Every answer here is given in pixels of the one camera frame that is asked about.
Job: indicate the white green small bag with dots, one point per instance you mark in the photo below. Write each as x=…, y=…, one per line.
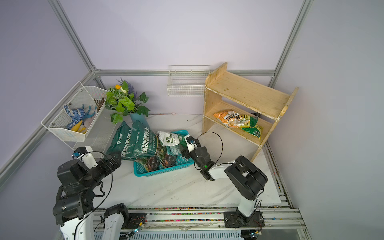
x=171, y=139

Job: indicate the yellow toy in rack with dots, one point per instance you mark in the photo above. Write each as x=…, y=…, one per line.
x=79, y=128

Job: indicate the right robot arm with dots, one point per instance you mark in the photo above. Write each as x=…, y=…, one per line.
x=248, y=179

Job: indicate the yellow green fertilizer bag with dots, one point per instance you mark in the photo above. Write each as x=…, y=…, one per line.
x=250, y=125

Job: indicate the artificial green plant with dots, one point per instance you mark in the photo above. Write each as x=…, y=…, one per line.
x=124, y=100

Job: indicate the orange green snack bag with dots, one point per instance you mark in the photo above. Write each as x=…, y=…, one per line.
x=232, y=119

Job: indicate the dark green soil bag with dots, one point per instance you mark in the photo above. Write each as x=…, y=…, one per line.
x=125, y=142
x=146, y=149

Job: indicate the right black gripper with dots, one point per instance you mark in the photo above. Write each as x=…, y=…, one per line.
x=186, y=152

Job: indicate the teal plastic basket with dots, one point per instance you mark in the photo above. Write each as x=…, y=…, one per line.
x=181, y=162

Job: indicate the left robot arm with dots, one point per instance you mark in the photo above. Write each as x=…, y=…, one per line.
x=74, y=208

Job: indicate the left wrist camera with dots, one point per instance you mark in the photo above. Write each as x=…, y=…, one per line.
x=85, y=155

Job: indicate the teal white fertilizer bag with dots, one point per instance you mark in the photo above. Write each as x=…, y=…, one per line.
x=174, y=150

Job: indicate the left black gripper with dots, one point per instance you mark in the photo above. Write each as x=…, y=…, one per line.
x=110, y=167

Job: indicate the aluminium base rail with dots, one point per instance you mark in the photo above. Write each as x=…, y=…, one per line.
x=270, y=223

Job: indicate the blue knitted glove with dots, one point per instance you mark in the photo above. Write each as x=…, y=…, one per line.
x=79, y=114

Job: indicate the wooden two-tier shelf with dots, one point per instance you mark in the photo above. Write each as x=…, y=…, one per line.
x=256, y=97

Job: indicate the teal vase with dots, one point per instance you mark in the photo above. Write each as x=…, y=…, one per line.
x=141, y=118

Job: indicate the white wire wall basket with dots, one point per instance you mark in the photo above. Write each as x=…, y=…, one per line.
x=187, y=80

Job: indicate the white mesh corner rack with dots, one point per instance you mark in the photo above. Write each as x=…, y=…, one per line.
x=99, y=128

